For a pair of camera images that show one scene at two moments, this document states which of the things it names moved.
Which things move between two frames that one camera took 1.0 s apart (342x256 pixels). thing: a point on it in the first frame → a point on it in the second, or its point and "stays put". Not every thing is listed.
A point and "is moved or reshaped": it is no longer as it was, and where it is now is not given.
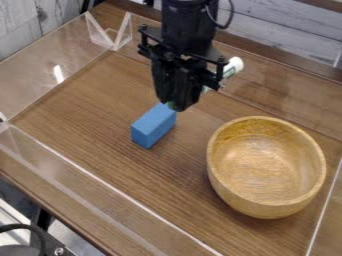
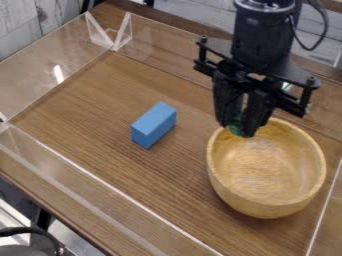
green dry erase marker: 234,65 is moved or reshaped
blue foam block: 154,125 stays put
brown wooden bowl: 266,165 stays put
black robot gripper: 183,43 → 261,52
